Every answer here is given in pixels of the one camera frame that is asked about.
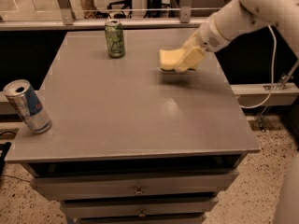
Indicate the blue silver energy drink can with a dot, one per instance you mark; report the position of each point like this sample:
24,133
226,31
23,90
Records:
26,103

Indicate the yellow sponge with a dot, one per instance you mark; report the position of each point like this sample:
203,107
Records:
168,58

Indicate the middle grey drawer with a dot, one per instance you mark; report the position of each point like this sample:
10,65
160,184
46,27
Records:
140,207

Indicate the grey drawer cabinet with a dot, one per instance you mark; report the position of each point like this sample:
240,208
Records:
128,116

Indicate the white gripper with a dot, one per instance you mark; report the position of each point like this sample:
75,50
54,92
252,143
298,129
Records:
207,37

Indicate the green soda can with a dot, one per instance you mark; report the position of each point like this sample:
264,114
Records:
114,38

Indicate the metal window rail frame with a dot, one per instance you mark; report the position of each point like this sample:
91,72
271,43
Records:
69,22

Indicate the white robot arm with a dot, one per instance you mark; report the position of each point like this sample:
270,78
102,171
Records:
240,17

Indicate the grey drawer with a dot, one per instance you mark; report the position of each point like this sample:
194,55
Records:
140,207
133,185

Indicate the person legs in background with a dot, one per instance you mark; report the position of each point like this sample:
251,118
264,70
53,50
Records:
90,11

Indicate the top grey drawer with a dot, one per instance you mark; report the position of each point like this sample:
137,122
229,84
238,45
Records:
133,185

